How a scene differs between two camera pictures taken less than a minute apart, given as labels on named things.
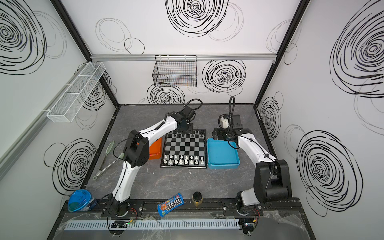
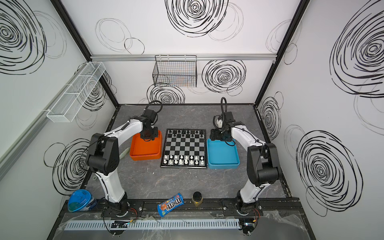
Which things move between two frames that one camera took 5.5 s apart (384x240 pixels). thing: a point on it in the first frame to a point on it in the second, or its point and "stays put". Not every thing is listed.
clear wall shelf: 66,108 stays put
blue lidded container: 81,200 stays put
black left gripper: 184,126 to 149,135
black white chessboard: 185,150 stays put
